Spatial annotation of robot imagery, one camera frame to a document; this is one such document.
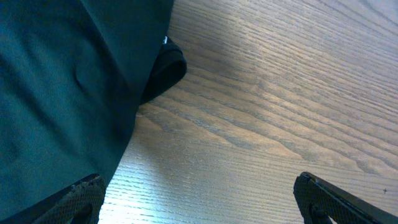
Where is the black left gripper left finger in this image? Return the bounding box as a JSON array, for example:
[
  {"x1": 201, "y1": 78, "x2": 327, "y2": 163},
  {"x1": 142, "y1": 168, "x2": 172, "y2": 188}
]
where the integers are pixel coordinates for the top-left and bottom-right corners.
[{"x1": 1, "y1": 174, "x2": 106, "y2": 224}]

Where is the black garment with red waistband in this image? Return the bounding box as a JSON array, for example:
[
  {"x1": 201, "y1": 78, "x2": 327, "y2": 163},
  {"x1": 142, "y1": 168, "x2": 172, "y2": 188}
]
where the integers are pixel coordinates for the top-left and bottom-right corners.
[{"x1": 1, "y1": 0, "x2": 173, "y2": 218}]

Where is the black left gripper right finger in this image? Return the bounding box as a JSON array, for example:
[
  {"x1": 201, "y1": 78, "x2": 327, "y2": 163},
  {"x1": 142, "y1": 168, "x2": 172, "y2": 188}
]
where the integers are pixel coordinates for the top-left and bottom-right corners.
[{"x1": 294, "y1": 172, "x2": 397, "y2": 224}]

